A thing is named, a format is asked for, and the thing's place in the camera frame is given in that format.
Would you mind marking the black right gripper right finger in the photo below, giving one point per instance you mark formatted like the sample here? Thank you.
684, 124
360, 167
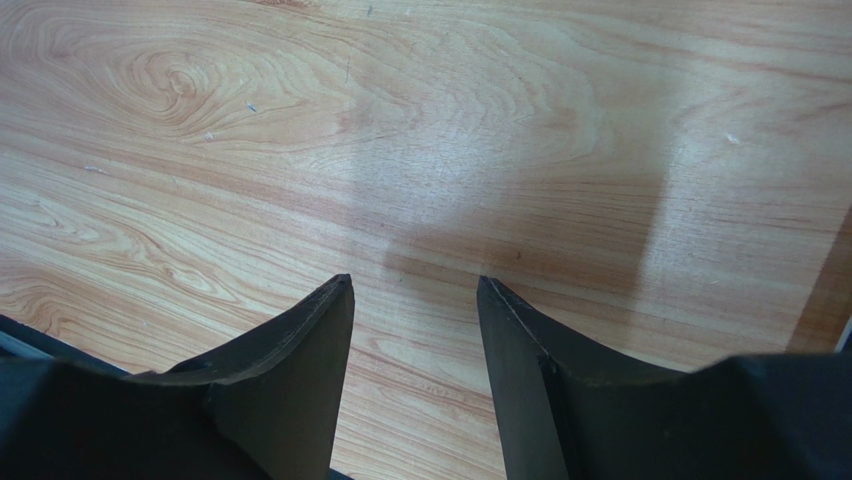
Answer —
569, 407

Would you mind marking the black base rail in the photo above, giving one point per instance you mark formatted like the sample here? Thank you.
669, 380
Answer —
19, 340

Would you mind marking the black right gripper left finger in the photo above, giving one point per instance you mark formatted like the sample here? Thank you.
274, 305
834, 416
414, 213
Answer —
263, 405

